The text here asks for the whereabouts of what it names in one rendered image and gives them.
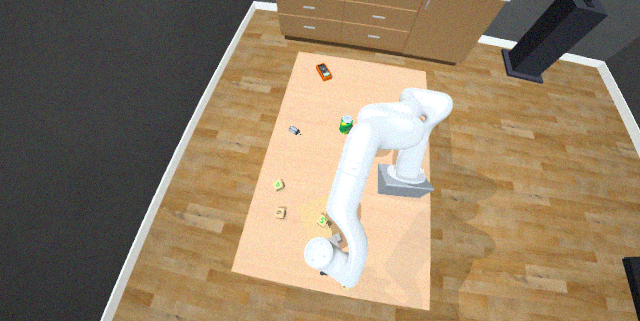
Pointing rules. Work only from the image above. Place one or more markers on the green soda can with yellow stripe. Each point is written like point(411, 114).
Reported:
point(346, 124)

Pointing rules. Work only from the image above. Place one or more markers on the pale yellow square mat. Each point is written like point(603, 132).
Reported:
point(310, 212)

